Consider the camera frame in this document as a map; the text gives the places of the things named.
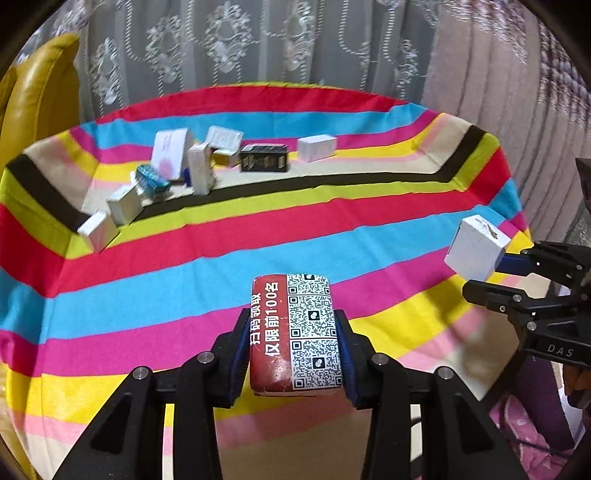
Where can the striped colourful cloth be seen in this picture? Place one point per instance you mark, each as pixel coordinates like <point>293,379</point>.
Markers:
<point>277,221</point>

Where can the black box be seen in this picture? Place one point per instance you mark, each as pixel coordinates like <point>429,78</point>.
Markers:
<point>264,159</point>

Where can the pinkish grey curtain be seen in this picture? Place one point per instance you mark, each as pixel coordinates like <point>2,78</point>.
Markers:
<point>508,92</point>

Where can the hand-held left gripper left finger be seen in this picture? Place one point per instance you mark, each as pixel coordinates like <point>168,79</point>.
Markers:
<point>240,344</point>

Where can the person's right hand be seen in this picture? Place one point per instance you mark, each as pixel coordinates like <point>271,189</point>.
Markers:
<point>577,383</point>

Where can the shiny teal box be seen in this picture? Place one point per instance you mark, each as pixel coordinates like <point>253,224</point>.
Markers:
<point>151,182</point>

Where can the white oblong box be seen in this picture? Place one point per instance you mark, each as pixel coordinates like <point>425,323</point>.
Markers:
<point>317,147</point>

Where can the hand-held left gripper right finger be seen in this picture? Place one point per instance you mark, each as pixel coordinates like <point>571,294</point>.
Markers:
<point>347,353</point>

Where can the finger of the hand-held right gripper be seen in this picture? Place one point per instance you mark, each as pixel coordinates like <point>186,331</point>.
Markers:
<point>512,266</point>
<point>498,300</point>

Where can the yellow sofa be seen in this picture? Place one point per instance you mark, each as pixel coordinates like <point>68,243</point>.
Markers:
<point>37,101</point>

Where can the white box with pink print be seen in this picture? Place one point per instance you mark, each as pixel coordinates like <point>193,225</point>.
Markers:
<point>170,154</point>

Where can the yellow gold box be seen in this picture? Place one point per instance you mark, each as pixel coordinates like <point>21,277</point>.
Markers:
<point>226,157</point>

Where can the narrow white box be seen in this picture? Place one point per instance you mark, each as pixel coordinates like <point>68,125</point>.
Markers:
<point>201,168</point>

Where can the white box with fine print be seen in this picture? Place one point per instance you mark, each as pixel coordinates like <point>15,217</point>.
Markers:
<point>225,137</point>

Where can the plain white cube box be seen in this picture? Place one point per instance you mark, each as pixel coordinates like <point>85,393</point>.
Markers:
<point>478,249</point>

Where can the white box with grey side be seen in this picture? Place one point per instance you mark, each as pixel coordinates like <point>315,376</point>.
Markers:
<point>124,204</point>

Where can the small white box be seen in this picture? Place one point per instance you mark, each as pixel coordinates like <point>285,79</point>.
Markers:
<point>98,230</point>

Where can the small blue object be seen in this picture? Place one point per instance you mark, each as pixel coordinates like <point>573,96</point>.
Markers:
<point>186,177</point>

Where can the pink floral fabric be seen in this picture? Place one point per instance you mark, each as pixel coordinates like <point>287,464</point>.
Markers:
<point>521,434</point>

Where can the purple garment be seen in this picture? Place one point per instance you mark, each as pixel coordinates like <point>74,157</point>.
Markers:
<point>540,401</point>

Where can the red box with code print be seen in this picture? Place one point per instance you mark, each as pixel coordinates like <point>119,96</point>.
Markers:
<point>295,332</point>

